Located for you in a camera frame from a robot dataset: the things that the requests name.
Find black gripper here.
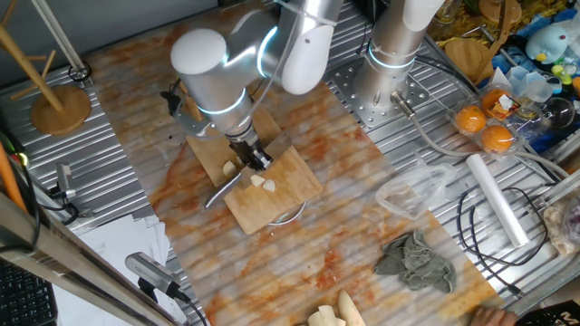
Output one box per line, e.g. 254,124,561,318
227,135,275,173

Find clear plastic bag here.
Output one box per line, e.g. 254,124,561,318
374,160,459,221

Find person's left hand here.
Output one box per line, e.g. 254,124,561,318
469,306,519,326

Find wooden cutting board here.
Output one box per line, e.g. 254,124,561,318
186,106,324,235

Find orange marble pattern mat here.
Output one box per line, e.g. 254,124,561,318
85,13,504,326

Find stack of white papers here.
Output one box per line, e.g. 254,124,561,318
53,213,194,326

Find grey green rag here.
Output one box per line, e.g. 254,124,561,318
373,229,458,294

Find round wooden disc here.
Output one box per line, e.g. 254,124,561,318
443,38,494,85
0,0,92,136

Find orange fruit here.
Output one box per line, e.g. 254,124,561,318
479,124,515,154
454,104,488,135
480,88,513,117

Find white metal rod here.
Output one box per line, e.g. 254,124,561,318
30,0,87,73

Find yellow plastic bag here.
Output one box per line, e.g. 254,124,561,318
428,0,567,51

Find clear plastic wrap roll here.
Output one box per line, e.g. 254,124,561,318
465,153,531,248

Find orange pole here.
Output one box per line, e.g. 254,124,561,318
0,139,27,212

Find black computer keyboard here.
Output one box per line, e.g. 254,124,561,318
0,260,59,326

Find oranges in plastic tray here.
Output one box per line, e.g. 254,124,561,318
448,83,552,162

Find clear plastic cup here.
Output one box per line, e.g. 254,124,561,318
507,66,563,104

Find wooden stand with pole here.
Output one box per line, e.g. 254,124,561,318
473,0,522,87

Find dark glass bowl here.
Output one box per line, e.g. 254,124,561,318
541,97,576,129

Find blue penguin plush toy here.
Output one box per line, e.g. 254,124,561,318
525,24,571,63

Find plastic bag with food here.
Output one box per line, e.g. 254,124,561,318
542,192,580,257

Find green yellow toy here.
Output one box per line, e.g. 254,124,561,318
550,62,579,86

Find black printed box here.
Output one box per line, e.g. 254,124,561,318
516,299,580,326

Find steel loop handle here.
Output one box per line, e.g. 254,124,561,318
266,200,308,226

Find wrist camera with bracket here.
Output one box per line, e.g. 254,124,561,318
159,79,213,138

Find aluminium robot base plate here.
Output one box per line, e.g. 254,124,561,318
329,61,430,129

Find silver camera with black cable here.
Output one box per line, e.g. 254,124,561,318
125,252,209,326

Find grey hose with connector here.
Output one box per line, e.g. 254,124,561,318
390,90,570,180

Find silver camera on clamp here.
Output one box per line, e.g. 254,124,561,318
43,161,94,226

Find black ring clamp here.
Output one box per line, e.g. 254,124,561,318
67,62,93,83

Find thin black cable with plug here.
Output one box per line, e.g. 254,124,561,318
456,187,549,298

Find aluminium frame beam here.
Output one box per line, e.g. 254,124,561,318
0,192,180,326

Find black cable on frame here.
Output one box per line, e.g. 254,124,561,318
0,130,43,254

